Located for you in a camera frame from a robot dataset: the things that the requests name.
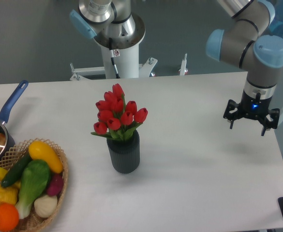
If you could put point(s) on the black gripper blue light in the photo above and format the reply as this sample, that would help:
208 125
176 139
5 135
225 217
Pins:
255 109

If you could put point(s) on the red tulip bouquet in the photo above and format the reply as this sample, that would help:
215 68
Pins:
118 119

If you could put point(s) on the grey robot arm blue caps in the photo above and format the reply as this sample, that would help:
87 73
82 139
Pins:
244 45

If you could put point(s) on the dark grey ribbed vase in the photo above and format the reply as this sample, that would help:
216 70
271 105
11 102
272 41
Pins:
125 157

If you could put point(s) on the yellow squash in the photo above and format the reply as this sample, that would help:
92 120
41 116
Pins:
39 150

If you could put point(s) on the green bok choy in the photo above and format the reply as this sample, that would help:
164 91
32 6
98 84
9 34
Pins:
34 180

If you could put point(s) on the white garlic bulb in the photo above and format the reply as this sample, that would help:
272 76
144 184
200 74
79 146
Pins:
45 205

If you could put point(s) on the woven wicker basket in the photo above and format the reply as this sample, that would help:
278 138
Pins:
33 222

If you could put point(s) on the dark green cucumber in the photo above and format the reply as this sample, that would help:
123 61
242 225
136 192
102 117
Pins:
16 171

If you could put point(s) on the orange fruit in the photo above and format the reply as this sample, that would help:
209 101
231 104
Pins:
9 217

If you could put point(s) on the yellow corn cob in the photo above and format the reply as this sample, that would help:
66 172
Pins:
8 195

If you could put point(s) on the white levelling foot bracket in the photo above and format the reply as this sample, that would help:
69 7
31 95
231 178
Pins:
183 69

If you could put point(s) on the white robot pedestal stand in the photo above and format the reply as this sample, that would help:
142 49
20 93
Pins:
119 44

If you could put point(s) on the blue handled saucepan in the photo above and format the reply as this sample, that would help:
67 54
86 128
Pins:
5 113

